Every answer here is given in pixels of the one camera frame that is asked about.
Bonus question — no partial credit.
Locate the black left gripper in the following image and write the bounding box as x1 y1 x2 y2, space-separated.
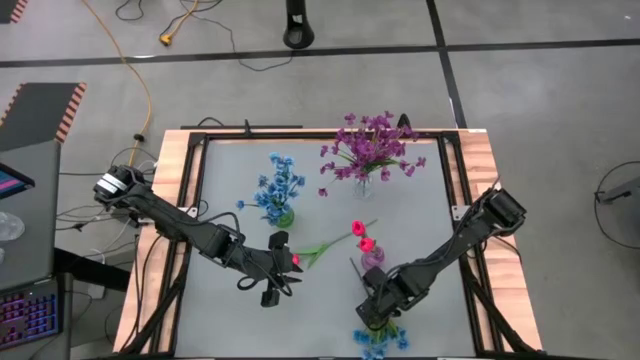
233 230 305 308

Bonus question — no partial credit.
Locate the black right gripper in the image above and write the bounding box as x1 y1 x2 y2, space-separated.
355 266 422 331

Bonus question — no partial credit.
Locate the blue artificial flower bunch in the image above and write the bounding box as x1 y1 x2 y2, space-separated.
348 257 411 360
236 152 307 226

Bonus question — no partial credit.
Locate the purple artificial flower bunch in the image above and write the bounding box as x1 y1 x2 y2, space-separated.
317 144 428 198
335 112 417 174

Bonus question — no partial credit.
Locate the pink glass vase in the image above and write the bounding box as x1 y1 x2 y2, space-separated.
360 244 386 272

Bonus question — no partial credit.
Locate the green glass vase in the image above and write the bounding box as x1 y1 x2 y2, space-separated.
273 207 296 230

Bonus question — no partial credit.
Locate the clear glass vase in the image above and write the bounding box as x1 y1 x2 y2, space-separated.
352 174 375 201

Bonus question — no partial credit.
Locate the black desk leg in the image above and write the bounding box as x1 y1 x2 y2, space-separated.
52 247 132 294

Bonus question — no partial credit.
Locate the black round stand base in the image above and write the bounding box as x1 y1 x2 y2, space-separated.
282 0 316 50

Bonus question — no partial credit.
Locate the grey side desk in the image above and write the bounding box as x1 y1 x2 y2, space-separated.
0 139 62 294

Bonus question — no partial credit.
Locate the backlit black keyboard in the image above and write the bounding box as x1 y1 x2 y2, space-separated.
0 278 65 351

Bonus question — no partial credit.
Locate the clear glass object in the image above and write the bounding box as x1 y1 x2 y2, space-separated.
0 211 26 242

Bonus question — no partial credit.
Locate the grey stand foot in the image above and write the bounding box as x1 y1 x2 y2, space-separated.
597 177 640 206

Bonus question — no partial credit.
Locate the laptop screen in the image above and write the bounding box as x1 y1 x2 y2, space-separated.
0 162 36 201

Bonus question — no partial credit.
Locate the black striped floor mat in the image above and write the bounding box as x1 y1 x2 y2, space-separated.
0 0 30 25
0 82 88 154

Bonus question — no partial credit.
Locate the black metal table frame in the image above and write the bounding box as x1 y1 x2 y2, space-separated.
114 127 546 360

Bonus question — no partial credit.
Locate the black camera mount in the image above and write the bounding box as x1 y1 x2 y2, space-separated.
396 112 415 140

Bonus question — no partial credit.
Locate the orange extension cable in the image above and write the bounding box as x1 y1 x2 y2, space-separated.
81 0 154 179

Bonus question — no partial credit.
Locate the black floor cable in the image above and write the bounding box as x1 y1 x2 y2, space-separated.
114 0 146 22
172 0 295 72

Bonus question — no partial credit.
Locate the black cable loop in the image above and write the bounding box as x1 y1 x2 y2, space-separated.
593 159 640 251

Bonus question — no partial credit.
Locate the yellow plug cable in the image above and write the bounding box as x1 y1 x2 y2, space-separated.
158 0 201 47

